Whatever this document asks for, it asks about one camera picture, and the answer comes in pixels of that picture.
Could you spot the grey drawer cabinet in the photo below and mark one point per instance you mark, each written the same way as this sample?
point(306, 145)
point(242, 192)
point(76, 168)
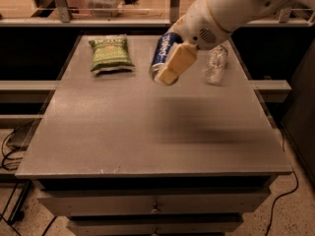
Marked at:
point(107, 148)

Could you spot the clear plastic container background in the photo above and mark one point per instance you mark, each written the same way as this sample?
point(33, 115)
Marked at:
point(103, 0)

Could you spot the grey metal shelf rail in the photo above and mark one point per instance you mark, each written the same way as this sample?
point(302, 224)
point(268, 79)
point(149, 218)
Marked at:
point(142, 13)

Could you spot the clear plastic water bottle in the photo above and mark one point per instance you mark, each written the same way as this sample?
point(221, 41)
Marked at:
point(215, 66)

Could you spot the green jalapeno chip bag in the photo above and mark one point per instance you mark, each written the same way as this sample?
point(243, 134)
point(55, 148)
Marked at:
point(111, 54)

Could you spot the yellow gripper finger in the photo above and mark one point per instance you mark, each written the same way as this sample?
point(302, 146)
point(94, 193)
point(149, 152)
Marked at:
point(182, 57)

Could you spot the metal drawer knob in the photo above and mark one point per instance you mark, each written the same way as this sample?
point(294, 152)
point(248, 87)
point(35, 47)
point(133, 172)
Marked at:
point(155, 209)

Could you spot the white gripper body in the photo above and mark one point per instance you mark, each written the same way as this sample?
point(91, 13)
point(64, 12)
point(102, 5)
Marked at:
point(199, 26)

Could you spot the blue pepsi can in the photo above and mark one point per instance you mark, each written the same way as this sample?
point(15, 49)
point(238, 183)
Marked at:
point(164, 45)

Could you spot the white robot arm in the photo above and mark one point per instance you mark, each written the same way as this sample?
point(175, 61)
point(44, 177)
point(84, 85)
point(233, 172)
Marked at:
point(233, 14)

